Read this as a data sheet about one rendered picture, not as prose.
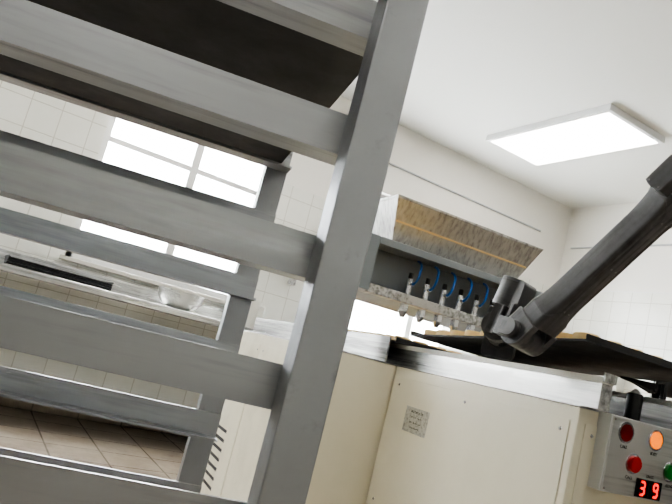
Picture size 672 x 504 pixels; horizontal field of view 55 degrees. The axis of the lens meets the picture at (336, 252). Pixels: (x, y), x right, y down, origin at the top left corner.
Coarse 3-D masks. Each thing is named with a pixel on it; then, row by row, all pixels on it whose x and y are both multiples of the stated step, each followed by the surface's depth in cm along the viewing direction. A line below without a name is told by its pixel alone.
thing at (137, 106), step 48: (48, 0) 54; (96, 0) 52; (144, 0) 50; (192, 0) 48; (192, 48) 56; (240, 48) 54; (288, 48) 52; (336, 48) 50; (96, 96) 76; (336, 96) 59; (240, 144) 81
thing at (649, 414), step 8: (616, 392) 149; (616, 400) 148; (624, 400) 146; (648, 400) 141; (656, 400) 139; (664, 400) 137; (616, 408) 148; (624, 408) 146; (648, 408) 140; (656, 408) 138; (664, 408) 137; (648, 416) 140; (656, 416) 138; (664, 416) 136; (656, 424) 137; (664, 424) 136
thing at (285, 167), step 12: (0, 72) 76; (24, 84) 78; (36, 84) 77; (60, 96) 79; (72, 96) 78; (96, 108) 80; (108, 108) 79; (132, 120) 81; (144, 120) 80; (168, 132) 82; (180, 132) 81; (204, 144) 84; (216, 144) 82; (240, 156) 85; (252, 156) 84; (288, 156) 87; (276, 168) 86; (288, 168) 85
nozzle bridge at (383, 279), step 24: (384, 240) 182; (384, 264) 191; (408, 264) 195; (432, 264) 193; (456, 264) 192; (360, 288) 180; (384, 288) 185; (456, 288) 201; (480, 288) 205; (408, 312) 211; (432, 312) 193; (456, 312) 195; (480, 312) 205
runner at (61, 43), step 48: (0, 0) 40; (0, 48) 41; (48, 48) 40; (96, 48) 41; (144, 48) 42; (144, 96) 43; (192, 96) 42; (240, 96) 43; (288, 96) 44; (288, 144) 46; (336, 144) 45
